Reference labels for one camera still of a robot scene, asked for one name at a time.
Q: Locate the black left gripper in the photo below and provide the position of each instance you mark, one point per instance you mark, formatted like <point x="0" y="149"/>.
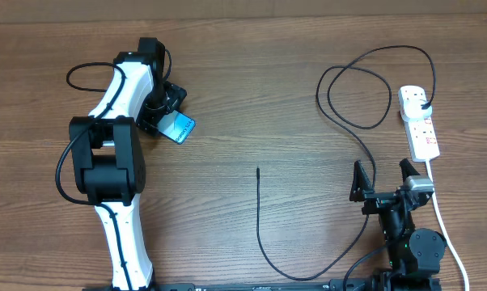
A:
<point x="175" y="94"/>

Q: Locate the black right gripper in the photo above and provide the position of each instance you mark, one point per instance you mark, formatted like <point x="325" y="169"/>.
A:
<point x="360" y="191"/>

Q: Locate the Samsung Galaxy smartphone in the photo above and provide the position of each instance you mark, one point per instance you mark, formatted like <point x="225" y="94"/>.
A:
<point x="176" y="126"/>

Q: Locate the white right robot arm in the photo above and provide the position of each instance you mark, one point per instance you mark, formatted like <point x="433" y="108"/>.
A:
<point x="414" y="254"/>

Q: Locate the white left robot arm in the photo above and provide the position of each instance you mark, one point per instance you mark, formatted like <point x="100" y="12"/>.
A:
<point x="108" y="161"/>

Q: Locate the white charger plug adapter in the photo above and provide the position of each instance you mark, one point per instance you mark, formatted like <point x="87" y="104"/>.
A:
<point x="415" y="109"/>

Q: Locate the white power strip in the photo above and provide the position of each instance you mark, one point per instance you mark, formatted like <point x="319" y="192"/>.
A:
<point x="422" y="140"/>

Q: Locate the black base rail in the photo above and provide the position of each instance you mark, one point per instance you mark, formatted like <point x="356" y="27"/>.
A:
<point x="333" y="285"/>

